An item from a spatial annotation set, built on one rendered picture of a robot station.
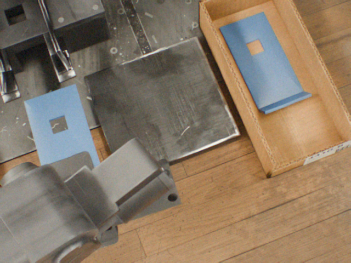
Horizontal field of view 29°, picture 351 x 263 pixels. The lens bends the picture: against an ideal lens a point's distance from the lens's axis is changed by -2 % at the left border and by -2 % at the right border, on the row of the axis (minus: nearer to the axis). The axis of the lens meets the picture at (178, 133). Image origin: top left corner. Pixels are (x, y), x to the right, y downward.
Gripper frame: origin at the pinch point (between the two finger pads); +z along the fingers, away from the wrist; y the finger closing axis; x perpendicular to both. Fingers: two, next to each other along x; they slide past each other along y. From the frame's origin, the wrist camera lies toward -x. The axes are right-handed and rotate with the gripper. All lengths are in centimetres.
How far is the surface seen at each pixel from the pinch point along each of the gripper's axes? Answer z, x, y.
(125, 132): 12.4, -7.5, 3.5
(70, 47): 18.9, -3.9, 16.8
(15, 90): 10.0, 4.4, 13.6
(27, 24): 13.7, 0.5, 21.5
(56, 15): 13.7, -3.7, 21.5
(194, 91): 13.5, -18.2, 5.8
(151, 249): 7.5, -5.9, -11.6
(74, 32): 15.2, -5.2, 18.6
